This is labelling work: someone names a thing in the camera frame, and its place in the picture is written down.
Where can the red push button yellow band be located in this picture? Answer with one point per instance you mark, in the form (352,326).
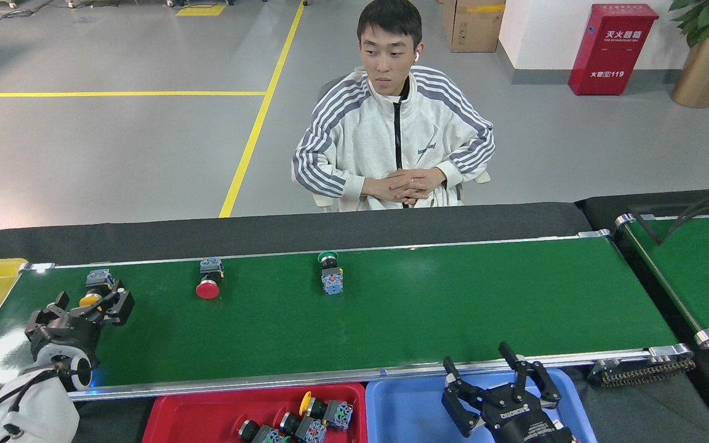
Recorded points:
(311,430)

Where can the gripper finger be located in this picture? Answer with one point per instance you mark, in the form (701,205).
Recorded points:
(40,323)
(458,409)
(542,384)
(120,306)

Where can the person's left hand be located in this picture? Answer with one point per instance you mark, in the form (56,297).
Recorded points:
(428,179)

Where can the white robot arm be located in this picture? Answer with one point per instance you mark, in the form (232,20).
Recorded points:
(34,412)

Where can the green conveyor belt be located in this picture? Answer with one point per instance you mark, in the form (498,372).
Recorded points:
(699,271)
(391,307)

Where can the person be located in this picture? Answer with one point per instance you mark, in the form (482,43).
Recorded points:
(354,141)

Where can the brown cardboard box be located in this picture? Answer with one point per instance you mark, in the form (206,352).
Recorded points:
(471,27)

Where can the yellow mushroom push button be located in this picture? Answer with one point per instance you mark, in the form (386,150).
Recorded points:
(99,280)
(339,415)

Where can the blue plastic tray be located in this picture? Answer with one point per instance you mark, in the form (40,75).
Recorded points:
(404,418)

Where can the potted plant gold planter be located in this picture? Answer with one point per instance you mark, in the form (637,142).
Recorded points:
(702,74)

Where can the red fire extinguisher box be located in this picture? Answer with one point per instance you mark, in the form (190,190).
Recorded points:
(613,55)

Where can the person's right hand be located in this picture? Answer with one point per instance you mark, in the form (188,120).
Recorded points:
(385,189)

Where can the grey office chair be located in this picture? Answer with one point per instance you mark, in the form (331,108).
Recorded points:
(322,201)

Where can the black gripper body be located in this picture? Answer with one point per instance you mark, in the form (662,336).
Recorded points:
(514,421)
(65,335)

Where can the red plastic tray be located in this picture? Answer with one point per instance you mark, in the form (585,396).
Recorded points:
(194,418)

